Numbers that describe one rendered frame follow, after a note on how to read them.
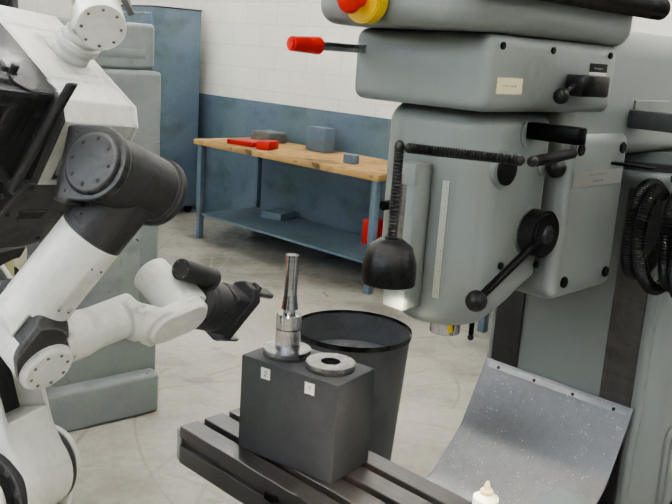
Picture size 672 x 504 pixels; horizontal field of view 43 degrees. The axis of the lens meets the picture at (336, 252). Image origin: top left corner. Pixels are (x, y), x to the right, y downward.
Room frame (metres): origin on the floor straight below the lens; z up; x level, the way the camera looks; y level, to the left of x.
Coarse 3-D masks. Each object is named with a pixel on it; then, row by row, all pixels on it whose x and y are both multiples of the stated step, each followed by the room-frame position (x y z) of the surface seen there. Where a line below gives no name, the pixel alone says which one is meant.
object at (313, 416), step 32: (256, 352) 1.51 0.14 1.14; (288, 352) 1.49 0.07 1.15; (320, 352) 1.53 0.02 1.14; (256, 384) 1.47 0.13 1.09; (288, 384) 1.43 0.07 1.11; (320, 384) 1.39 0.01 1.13; (352, 384) 1.41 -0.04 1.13; (256, 416) 1.47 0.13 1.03; (288, 416) 1.43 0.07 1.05; (320, 416) 1.39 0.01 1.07; (352, 416) 1.41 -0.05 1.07; (256, 448) 1.47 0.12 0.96; (288, 448) 1.43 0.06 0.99; (320, 448) 1.39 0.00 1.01; (352, 448) 1.42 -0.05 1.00
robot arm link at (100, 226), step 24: (144, 168) 1.07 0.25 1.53; (168, 168) 1.13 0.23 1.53; (120, 192) 1.04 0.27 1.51; (144, 192) 1.08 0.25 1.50; (168, 192) 1.12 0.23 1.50; (72, 216) 1.08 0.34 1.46; (96, 216) 1.07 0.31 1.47; (120, 216) 1.08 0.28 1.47; (144, 216) 1.10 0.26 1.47; (96, 240) 1.07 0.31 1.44; (120, 240) 1.09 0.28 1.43
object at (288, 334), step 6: (276, 318) 1.51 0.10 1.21; (276, 324) 1.50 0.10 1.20; (282, 324) 1.49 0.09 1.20; (288, 324) 1.49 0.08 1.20; (294, 324) 1.49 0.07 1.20; (300, 324) 1.50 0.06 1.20; (276, 330) 1.50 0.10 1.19; (282, 330) 1.49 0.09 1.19; (288, 330) 1.49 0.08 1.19; (294, 330) 1.49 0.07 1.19; (300, 330) 1.51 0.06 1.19; (276, 336) 1.50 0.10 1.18; (282, 336) 1.49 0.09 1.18; (288, 336) 1.49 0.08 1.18; (294, 336) 1.49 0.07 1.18; (300, 336) 1.51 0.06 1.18; (276, 342) 1.50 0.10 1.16; (282, 342) 1.49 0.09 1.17; (288, 342) 1.49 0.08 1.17; (294, 342) 1.49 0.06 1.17; (276, 348) 1.50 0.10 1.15; (282, 348) 1.49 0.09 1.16; (288, 348) 1.49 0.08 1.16; (294, 348) 1.49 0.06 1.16
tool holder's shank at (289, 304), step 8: (288, 256) 1.50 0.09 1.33; (296, 256) 1.50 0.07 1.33; (288, 264) 1.50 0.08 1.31; (296, 264) 1.50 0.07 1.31; (288, 272) 1.50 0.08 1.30; (296, 272) 1.50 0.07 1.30; (288, 280) 1.50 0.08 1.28; (296, 280) 1.50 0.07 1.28; (288, 288) 1.50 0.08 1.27; (296, 288) 1.51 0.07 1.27; (288, 296) 1.50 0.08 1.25; (296, 296) 1.51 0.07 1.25; (288, 304) 1.50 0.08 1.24; (296, 304) 1.50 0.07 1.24; (288, 312) 1.50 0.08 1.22
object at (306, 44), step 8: (288, 40) 1.16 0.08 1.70; (296, 40) 1.15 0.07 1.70; (304, 40) 1.16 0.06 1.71; (312, 40) 1.17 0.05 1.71; (320, 40) 1.18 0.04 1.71; (288, 48) 1.16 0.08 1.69; (296, 48) 1.15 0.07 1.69; (304, 48) 1.16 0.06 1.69; (312, 48) 1.17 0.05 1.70; (320, 48) 1.18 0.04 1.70; (328, 48) 1.20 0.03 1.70; (336, 48) 1.21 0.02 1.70; (344, 48) 1.22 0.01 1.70; (352, 48) 1.23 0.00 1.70; (360, 48) 1.24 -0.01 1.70
